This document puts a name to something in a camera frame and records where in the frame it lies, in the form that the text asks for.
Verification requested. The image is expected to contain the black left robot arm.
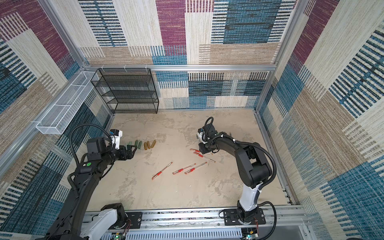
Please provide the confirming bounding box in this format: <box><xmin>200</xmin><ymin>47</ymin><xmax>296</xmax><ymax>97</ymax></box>
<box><xmin>44</xmin><ymin>129</ymin><xmax>136</xmax><ymax>240</ymax></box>

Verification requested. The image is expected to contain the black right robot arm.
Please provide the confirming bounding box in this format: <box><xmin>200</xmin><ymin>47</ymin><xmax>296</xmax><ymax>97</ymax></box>
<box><xmin>197</xmin><ymin>117</ymin><xmax>277</xmax><ymax>222</ymax></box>

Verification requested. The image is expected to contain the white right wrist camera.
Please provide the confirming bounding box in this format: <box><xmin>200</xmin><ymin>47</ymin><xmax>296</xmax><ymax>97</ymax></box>
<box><xmin>197</xmin><ymin>132</ymin><xmax>206</xmax><ymax>144</ymax></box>

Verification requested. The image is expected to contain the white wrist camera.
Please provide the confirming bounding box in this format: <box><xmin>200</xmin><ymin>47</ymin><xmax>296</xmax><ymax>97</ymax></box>
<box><xmin>197</xmin><ymin>132</ymin><xmax>206</xmax><ymax>144</ymax></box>
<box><xmin>110</xmin><ymin>129</ymin><xmax>123</xmax><ymax>150</ymax></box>

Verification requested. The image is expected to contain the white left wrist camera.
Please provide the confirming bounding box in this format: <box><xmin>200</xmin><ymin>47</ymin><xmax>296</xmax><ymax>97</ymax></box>
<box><xmin>110</xmin><ymin>129</ymin><xmax>123</xmax><ymax>150</ymax></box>

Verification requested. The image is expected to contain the black wire mesh shelf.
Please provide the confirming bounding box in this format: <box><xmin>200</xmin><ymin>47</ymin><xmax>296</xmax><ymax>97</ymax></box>
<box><xmin>91</xmin><ymin>68</ymin><xmax>159</xmax><ymax>114</ymax></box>

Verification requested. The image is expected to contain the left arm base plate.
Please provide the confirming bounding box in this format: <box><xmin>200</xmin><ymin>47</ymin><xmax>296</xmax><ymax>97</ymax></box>
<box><xmin>108</xmin><ymin>212</ymin><xmax>143</xmax><ymax>231</ymax></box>

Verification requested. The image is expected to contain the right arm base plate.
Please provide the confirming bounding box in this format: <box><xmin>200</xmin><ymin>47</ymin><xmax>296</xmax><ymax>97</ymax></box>
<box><xmin>219</xmin><ymin>208</ymin><xmax>266</xmax><ymax>226</ymax></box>

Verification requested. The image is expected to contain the aluminium front rail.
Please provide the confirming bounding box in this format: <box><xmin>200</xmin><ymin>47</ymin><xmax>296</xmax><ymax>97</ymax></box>
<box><xmin>101</xmin><ymin>205</ymin><xmax>316</xmax><ymax>240</ymax></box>

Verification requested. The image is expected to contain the white wire mesh basket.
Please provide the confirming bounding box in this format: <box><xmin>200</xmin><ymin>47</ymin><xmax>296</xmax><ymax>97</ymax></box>
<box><xmin>36</xmin><ymin>71</ymin><xmax>95</xmax><ymax>135</ymax></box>

